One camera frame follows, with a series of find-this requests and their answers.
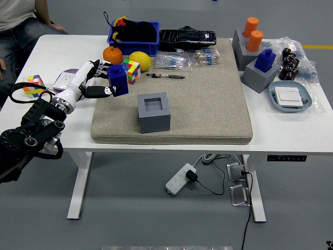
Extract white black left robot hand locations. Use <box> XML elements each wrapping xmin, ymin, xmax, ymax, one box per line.
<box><xmin>62</xmin><ymin>59</ymin><xmax>122</xmax><ymax>107</ymax></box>

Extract black power adapter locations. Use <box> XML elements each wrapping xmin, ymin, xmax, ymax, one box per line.
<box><xmin>185</xmin><ymin>169</ymin><xmax>199</xmax><ymax>183</ymax></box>

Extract yellow red toy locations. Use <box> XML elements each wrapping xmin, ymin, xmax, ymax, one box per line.
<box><xmin>113</xmin><ymin>16</ymin><xmax>128</xmax><ymax>41</ymax></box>

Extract grey two-hole holder block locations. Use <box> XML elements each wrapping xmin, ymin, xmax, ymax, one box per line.
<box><xmin>231</xmin><ymin>28</ymin><xmax>263</xmax><ymax>71</ymax></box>

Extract orange fruit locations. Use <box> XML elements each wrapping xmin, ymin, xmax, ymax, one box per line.
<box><xmin>103</xmin><ymin>46</ymin><xmax>123</xmax><ymax>66</ymax></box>

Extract grey-brown fabric mat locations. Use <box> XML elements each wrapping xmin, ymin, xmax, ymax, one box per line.
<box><xmin>90</xmin><ymin>37</ymin><xmax>253</xmax><ymax>145</ymax></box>

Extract grey cube seal holder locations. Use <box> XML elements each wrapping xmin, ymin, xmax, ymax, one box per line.
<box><xmin>240</xmin><ymin>57</ymin><xmax>281</xmax><ymax>94</ymax></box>
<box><xmin>137</xmin><ymin>92</ymin><xmax>172</xmax><ymax>134</ymax></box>

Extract white coiled cable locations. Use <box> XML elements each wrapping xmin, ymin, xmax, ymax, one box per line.
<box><xmin>192</xmin><ymin>153</ymin><xmax>231</xmax><ymax>167</ymax></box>

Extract person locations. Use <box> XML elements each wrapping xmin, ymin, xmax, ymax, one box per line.
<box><xmin>0</xmin><ymin>0</ymin><xmax>69</xmax><ymax>108</ymax></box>

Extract white table leg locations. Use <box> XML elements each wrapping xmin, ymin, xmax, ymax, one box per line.
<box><xmin>67</xmin><ymin>152</ymin><xmax>94</xmax><ymax>221</ymax></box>
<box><xmin>240</xmin><ymin>155</ymin><xmax>267</xmax><ymax>223</ymax></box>

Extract large colourful puzzle cube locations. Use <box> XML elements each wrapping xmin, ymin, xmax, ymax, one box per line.
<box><xmin>121</xmin><ymin>58</ymin><xmax>142</xmax><ymax>85</ymax></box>

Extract thin black adapter cable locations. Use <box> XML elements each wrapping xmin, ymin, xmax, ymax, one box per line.
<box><xmin>195</xmin><ymin>156</ymin><xmax>226</xmax><ymax>196</ymax></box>

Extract yellow lemon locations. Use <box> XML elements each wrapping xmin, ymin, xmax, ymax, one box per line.
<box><xmin>129</xmin><ymin>51</ymin><xmax>152</xmax><ymax>72</ymax></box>

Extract white power strip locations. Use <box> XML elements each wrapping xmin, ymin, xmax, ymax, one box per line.
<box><xmin>165</xmin><ymin>163</ymin><xmax>197</xmax><ymax>196</ymax></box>

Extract black wrapped keyboard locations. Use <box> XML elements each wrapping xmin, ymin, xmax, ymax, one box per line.
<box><xmin>158</xmin><ymin>25</ymin><xmax>217</xmax><ymax>52</ymax></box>

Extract long black power cable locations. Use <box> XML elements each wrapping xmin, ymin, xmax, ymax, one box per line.
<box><xmin>240</xmin><ymin>170</ymin><xmax>254</xmax><ymax>250</ymax></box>

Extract black strap cord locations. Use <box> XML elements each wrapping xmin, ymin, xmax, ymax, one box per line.
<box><xmin>103</xmin><ymin>11</ymin><xmax>118</xmax><ymax>49</ymax></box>

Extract white wall socket panel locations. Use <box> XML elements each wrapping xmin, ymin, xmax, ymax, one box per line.
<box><xmin>53</xmin><ymin>72</ymin><xmax>79</xmax><ymax>91</ymax></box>

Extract bag of tan resistors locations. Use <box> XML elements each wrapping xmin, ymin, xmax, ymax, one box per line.
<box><xmin>193</xmin><ymin>48</ymin><xmax>223</xmax><ymax>66</ymax></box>

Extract bag of blue resistors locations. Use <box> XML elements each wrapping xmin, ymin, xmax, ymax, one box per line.
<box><xmin>153</xmin><ymin>51</ymin><xmax>194</xmax><ymax>72</ymax></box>

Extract person's left hand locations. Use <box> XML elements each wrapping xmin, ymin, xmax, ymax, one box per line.
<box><xmin>50</xmin><ymin>22</ymin><xmax>68</xmax><ymax>34</ymax></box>

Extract black table control panel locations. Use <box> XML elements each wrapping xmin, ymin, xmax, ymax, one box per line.
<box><xmin>266</xmin><ymin>155</ymin><xmax>307</xmax><ymax>163</ymax></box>

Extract light blue dish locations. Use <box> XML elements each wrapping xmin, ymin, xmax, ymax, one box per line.
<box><xmin>268</xmin><ymin>80</ymin><xmax>313</xmax><ymax>113</ymax></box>

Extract crumpled clear plastic bags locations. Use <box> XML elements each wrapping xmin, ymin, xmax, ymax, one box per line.
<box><xmin>261</xmin><ymin>36</ymin><xmax>319</xmax><ymax>84</ymax></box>

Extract blue block seal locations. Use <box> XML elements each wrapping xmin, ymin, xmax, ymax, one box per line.
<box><xmin>254</xmin><ymin>48</ymin><xmax>276</xmax><ymax>73</ymax></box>
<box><xmin>106</xmin><ymin>64</ymin><xmax>130</xmax><ymax>97</ymax></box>

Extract small colourful puzzle cube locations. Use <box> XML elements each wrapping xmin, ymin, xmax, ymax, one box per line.
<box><xmin>22</xmin><ymin>74</ymin><xmax>46</xmax><ymax>98</ymax></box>

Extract black fabric pouch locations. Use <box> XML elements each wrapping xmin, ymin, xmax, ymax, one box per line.
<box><xmin>114</xmin><ymin>19</ymin><xmax>158</xmax><ymax>42</ymax></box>

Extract orange cylinder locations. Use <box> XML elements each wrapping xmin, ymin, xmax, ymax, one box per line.
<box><xmin>246</xmin><ymin>30</ymin><xmax>264</xmax><ymax>53</ymax></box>
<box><xmin>242</xmin><ymin>17</ymin><xmax>260</xmax><ymax>39</ymax></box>

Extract blue plastic bin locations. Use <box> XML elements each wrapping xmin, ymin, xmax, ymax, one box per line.
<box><xmin>107</xmin><ymin>20</ymin><xmax>160</xmax><ymax>57</ymax></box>

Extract white square switch panel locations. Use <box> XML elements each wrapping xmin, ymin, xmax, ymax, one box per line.
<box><xmin>274</xmin><ymin>86</ymin><xmax>304</xmax><ymax>108</ymax></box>

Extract lilac shallow dish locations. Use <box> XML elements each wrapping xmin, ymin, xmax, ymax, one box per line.
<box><xmin>53</xmin><ymin>68</ymin><xmax>97</xmax><ymax>101</ymax></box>

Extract metal foot bracket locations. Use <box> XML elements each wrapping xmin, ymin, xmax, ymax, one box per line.
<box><xmin>229</xmin><ymin>184</ymin><xmax>251</xmax><ymax>207</ymax></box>
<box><xmin>226</xmin><ymin>162</ymin><xmax>248</xmax><ymax>182</ymax></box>

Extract black pen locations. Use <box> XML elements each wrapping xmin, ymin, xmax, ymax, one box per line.
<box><xmin>145</xmin><ymin>73</ymin><xmax>186</xmax><ymax>80</ymax></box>

